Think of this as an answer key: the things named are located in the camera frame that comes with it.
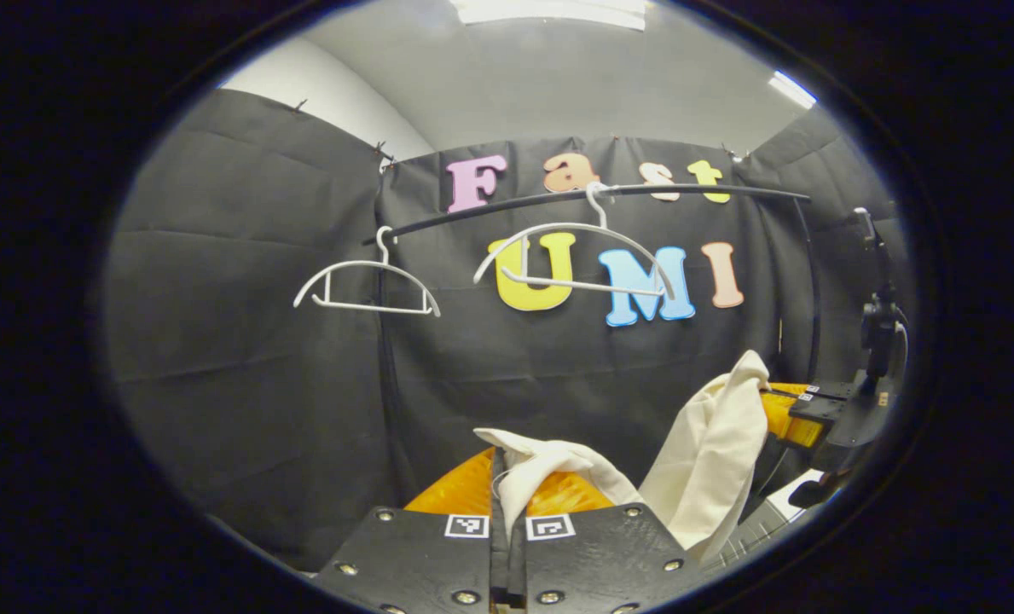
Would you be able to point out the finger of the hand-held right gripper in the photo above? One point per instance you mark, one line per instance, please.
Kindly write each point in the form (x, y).
(801, 422)
(822, 392)

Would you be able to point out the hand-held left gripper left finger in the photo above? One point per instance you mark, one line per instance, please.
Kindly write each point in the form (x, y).
(421, 563)

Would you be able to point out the cream button shirt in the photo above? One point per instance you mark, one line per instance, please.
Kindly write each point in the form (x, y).
(711, 452)

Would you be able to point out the white plastic clothes hanger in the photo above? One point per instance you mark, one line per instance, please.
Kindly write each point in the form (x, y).
(558, 228)
(362, 266)

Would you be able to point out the black clothes rail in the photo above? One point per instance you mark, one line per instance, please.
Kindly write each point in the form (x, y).
(472, 211)

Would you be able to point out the small ceiling light panel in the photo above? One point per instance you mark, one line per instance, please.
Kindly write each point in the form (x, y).
(792, 89)

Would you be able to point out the black backdrop cloth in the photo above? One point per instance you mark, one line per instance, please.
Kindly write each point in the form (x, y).
(251, 324)

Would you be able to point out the large ceiling light panel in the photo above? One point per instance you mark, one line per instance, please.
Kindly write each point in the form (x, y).
(549, 12)

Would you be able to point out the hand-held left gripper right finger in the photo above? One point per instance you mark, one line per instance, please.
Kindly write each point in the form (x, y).
(592, 563)

